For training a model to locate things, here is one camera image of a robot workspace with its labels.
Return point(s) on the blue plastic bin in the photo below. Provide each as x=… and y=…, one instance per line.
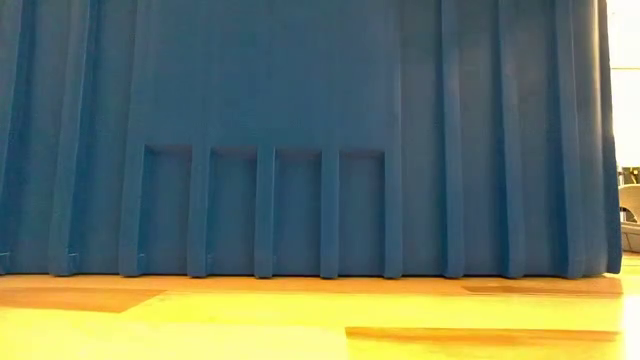
x=300, y=100

